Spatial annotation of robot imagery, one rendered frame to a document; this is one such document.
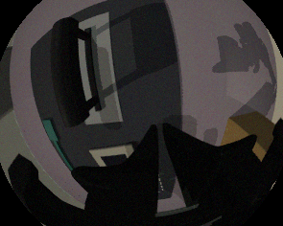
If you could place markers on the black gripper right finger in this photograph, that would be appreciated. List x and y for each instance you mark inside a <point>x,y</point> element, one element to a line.
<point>196,162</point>

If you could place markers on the beige tile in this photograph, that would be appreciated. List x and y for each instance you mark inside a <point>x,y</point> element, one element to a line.
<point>112,156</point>

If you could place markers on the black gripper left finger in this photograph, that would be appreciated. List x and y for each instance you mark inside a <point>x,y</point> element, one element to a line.
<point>138,175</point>

